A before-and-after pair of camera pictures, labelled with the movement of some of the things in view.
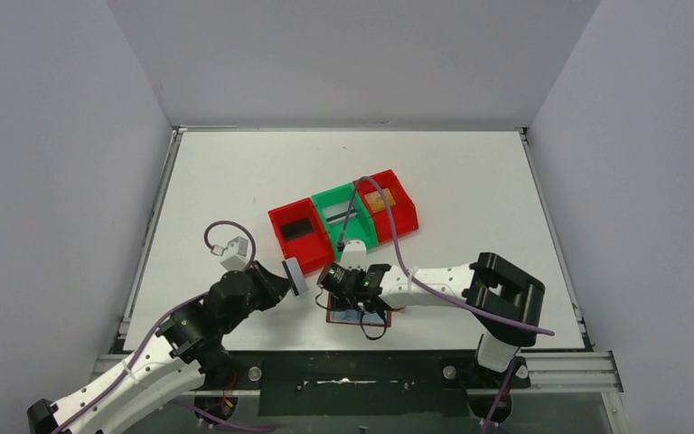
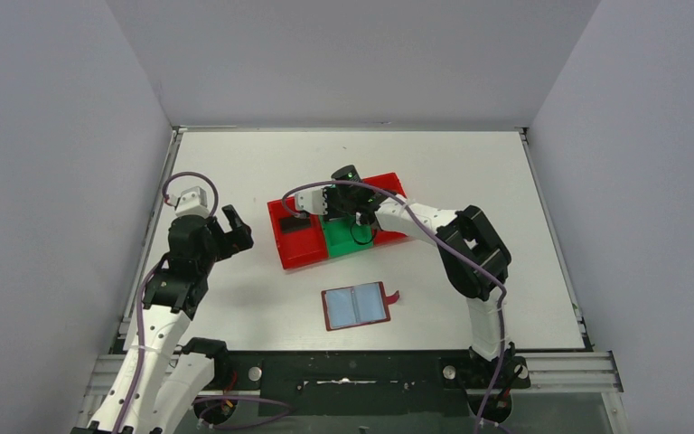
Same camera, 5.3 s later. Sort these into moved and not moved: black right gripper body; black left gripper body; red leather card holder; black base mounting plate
Moved: black left gripper body; black right gripper body
Not moved: red leather card holder; black base mounting plate
